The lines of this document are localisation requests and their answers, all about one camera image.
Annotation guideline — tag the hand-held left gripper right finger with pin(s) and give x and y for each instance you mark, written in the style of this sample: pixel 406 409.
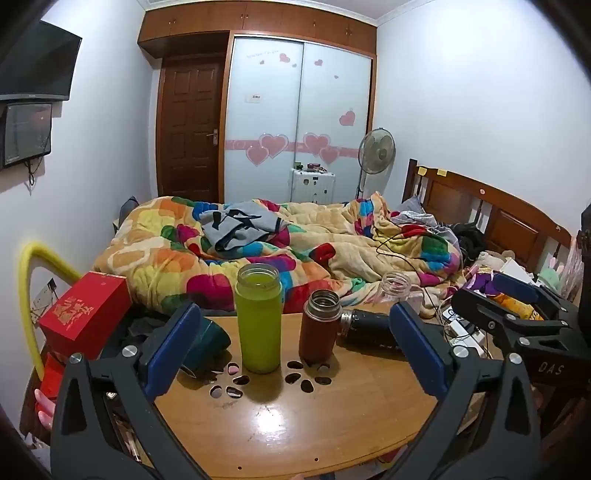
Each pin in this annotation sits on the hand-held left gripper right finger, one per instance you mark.
pixel 418 346

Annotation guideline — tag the grey and black garment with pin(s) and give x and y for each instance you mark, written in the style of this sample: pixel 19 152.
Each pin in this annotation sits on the grey and black garment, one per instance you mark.
pixel 240 226

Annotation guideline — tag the wall socket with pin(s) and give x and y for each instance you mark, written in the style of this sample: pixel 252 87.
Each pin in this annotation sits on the wall socket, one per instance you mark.
pixel 44 300

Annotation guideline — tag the red gift box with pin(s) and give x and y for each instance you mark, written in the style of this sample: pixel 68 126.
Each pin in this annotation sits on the red gift box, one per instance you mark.
pixel 83 314

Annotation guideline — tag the yellow foam tube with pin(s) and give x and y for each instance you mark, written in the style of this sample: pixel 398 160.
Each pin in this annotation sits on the yellow foam tube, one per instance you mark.
pixel 27 295

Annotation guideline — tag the colourful patterned blanket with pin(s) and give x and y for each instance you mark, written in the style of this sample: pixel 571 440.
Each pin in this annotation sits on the colourful patterned blanket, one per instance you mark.
pixel 175 249

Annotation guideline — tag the clear glass jar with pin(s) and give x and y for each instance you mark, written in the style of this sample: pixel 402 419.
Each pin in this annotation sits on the clear glass jar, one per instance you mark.
pixel 395 287

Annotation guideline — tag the white power strip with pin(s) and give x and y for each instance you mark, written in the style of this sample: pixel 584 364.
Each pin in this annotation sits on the white power strip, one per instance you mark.
pixel 461 330

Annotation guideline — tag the brown wooden door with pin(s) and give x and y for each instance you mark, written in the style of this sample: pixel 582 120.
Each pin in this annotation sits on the brown wooden door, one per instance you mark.
pixel 189 134

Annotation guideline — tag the wooden wardrobe with heart stickers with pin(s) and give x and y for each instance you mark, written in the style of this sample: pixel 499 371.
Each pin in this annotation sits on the wooden wardrobe with heart stickers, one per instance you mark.
pixel 277 92

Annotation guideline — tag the red-brown thermos cup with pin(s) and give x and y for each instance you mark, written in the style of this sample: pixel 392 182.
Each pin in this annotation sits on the red-brown thermos cup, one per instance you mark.
pixel 318 332

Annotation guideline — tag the yellow snack packet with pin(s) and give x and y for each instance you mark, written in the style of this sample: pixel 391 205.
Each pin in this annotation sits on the yellow snack packet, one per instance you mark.
pixel 517 307

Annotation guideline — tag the green tumbler cup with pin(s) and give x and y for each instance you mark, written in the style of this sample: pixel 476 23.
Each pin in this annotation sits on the green tumbler cup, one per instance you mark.
pixel 258 323

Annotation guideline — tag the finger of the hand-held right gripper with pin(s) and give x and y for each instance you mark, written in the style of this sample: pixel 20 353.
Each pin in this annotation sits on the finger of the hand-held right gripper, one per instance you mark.
pixel 512 281
pixel 480 309

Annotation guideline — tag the black thermos bottle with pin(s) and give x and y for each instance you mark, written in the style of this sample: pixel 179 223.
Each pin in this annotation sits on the black thermos bottle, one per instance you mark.
pixel 369 328

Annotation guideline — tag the standing electric fan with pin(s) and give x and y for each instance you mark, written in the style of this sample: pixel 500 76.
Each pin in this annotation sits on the standing electric fan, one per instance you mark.
pixel 377 150

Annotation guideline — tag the grey striped cloth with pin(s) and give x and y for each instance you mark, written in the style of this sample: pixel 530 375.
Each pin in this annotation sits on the grey striped cloth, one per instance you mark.
pixel 422 220

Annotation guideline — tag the black wall-mounted box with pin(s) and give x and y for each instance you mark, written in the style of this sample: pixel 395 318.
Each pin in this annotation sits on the black wall-mounted box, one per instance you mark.
pixel 25 134

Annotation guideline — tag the pink object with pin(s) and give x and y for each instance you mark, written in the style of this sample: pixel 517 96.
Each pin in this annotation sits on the pink object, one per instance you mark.
pixel 45 408

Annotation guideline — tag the wooden bed headboard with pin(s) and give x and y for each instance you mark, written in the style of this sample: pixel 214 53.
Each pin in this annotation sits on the wooden bed headboard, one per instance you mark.
pixel 508 221

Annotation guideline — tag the black clothing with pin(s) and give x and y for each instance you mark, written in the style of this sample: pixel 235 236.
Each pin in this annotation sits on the black clothing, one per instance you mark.
pixel 468 240

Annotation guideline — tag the black wall television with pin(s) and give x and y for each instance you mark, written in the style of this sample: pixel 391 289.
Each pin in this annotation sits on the black wall television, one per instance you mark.
pixel 37 64

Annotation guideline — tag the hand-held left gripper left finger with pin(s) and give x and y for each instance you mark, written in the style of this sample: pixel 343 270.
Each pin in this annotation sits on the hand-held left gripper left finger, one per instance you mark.
pixel 173 350

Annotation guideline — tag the dark green cup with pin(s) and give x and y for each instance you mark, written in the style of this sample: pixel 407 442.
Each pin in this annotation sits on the dark green cup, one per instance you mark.
pixel 211 340

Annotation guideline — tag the pink plastic bag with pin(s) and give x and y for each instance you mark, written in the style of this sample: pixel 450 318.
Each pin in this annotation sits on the pink plastic bag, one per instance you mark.
pixel 573 267

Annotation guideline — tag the white suitcase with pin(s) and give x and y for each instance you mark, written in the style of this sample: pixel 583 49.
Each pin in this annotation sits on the white suitcase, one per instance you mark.
pixel 311 187

